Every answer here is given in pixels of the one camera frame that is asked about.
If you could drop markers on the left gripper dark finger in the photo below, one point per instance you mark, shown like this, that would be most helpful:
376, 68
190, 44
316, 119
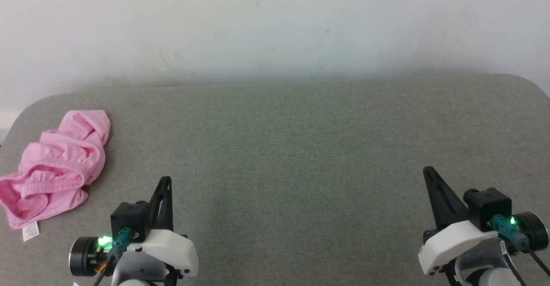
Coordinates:
166, 187

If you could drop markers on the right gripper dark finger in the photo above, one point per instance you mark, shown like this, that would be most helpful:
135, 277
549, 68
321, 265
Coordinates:
442, 200

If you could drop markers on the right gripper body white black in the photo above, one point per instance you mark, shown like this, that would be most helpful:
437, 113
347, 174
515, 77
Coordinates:
455, 241

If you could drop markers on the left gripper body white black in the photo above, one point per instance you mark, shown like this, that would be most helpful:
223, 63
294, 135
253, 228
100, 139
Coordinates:
172, 247

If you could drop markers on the pink cloth garment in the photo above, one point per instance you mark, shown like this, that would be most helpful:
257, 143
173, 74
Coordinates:
60, 161

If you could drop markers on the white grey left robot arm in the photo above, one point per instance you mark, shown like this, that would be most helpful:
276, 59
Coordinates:
139, 271

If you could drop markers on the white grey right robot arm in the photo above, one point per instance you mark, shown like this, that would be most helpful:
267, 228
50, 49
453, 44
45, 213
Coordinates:
481, 269

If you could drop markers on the grey fabric sofa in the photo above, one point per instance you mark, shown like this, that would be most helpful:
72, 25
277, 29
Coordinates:
279, 170

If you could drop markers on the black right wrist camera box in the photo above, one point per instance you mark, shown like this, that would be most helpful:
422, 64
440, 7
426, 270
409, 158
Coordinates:
487, 206

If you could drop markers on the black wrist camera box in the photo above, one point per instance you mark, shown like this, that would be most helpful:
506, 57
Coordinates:
487, 206
129, 217

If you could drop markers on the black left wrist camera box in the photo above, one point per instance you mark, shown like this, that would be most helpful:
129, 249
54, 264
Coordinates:
129, 217

